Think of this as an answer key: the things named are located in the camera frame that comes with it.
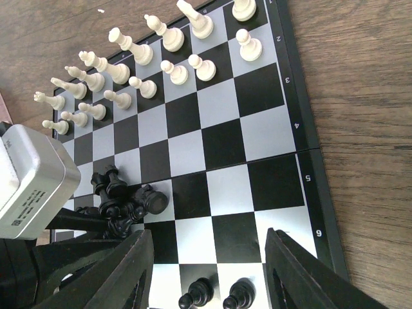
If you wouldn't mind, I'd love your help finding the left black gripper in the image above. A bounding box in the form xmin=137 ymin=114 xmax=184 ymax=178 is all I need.
xmin=1 ymin=208 xmax=133 ymax=308

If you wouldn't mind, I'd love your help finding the white king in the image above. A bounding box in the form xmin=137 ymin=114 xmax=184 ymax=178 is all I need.
xmin=108 ymin=27 xmax=154 ymax=66

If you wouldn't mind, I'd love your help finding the white rook corner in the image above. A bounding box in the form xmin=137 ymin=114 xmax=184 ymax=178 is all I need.
xmin=232 ymin=0 xmax=257 ymax=22
xmin=33 ymin=91 xmax=66 ymax=111

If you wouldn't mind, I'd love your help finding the white rook left corner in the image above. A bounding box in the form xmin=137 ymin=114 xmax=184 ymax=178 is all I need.
xmin=33 ymin=91 xmax=66 ymax=111

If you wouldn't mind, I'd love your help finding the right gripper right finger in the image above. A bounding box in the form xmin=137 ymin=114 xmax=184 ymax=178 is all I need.
xmin=265 ymin=228 xmax=385 ymax=308

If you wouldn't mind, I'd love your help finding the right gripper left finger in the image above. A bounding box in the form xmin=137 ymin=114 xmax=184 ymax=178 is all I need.
xmin=41 ymin=230 xmax=154 ymax=308

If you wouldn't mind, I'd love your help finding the black and silver chessboard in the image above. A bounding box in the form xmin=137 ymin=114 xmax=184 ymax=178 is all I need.
xmin=57 ymin=1 xmax=348 ymax=308

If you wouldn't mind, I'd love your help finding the pile of black chess pieces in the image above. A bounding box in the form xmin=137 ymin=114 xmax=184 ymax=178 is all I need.
xmin=75 ymin=165 xmax=169 ymax=239

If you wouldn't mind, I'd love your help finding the white knight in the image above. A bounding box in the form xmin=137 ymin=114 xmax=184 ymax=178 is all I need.
xmin=176 ymin=0 xmax=214 ymax=39
xmin=50 ymin=77 xmax=87 ymax=100

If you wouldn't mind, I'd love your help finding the white pawn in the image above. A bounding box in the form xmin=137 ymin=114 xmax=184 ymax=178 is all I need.
xmin=160 ymin=60 xmax=189 ymax=85
xmin=104 ymin=90 xmax=132 ymax=110
xmin=78 ymin=102 xmax=106 ymax=120
xmin=42 ymin=120 xmax=69 ymax=135
xmin=61 ymin=111 xmax=88 ymax=127
xmin=236 ymin=29 xmax=263 ymax=62
xmin=188 ymin=54 xmax=216 ymax=81
xmin=129 ymin=76 xmax=157 ymax=98

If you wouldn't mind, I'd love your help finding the white bishop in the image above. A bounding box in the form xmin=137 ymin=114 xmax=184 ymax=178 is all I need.
xmin=144 ymin=14 xmax=185 ymax=52
xmin=64 ymin=66 xmax=106 ymax=92

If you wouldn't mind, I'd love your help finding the white knight left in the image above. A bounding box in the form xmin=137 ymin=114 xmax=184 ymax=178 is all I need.
xmin=50 ymin=77 xmax=87 ymax=100

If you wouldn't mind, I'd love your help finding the white rook right corner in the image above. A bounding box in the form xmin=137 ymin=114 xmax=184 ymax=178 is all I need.
xmin=232 ymin=0 xmax=257 ymax=22

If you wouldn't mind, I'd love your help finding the white bishop left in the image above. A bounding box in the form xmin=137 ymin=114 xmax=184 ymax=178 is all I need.
xmin=64 ymin=66 xmax=106 ymax=92

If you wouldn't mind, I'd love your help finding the white knight right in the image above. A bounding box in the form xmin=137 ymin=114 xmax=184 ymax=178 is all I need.
xmin=176 ymin=0 xmax=214 ymax=39

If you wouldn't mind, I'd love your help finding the white queen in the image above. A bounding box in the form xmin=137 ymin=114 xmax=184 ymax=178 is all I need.
xmin=79 ymin=51 xmax=130 ymax=84

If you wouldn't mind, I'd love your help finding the white bishop right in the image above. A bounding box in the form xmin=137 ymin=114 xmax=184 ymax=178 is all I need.
xmin=144 ymin=14 xmax=185 ymax=52

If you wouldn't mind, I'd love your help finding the black pawn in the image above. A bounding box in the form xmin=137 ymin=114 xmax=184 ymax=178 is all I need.
xmin=178 ymin=277 xmax=214 ymax=309
xmin=223 ymin=277 xmax=256 ymax=309

